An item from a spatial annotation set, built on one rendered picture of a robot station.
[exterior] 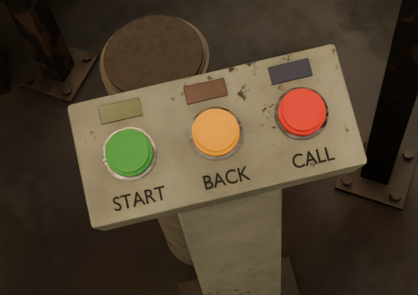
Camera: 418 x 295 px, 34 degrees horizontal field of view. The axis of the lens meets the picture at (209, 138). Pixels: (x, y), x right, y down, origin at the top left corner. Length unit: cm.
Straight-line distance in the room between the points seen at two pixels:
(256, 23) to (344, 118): 84
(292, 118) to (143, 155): 13
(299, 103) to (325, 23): 85
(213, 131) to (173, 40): 20
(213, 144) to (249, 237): 17
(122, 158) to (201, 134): 7
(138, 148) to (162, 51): 19
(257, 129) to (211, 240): 16
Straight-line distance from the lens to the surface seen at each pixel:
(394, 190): 122
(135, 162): 56
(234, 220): 66
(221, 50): 137
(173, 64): 72
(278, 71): 59
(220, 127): 56
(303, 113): 57
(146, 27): 75
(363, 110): 130
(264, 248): 75
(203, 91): 58
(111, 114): 58
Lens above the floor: 110
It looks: 60 degrees down
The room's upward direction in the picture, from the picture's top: 10 degrees counter-clockwise
